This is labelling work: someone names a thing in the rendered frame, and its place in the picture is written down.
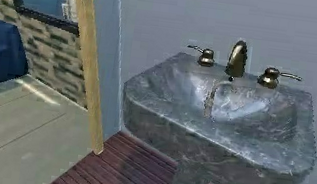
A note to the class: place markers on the grey marble pedestal sink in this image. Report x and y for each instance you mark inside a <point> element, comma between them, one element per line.
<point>170,115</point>

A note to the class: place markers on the bronze sink faucet spout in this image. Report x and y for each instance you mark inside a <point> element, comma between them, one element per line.
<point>237,61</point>

